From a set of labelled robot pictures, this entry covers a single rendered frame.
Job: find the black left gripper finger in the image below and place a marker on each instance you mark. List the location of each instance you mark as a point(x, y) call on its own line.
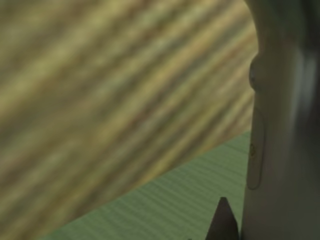
point(223, 223)

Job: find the olive woven mat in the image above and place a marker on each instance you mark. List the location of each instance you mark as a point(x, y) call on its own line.
point(112, 82)

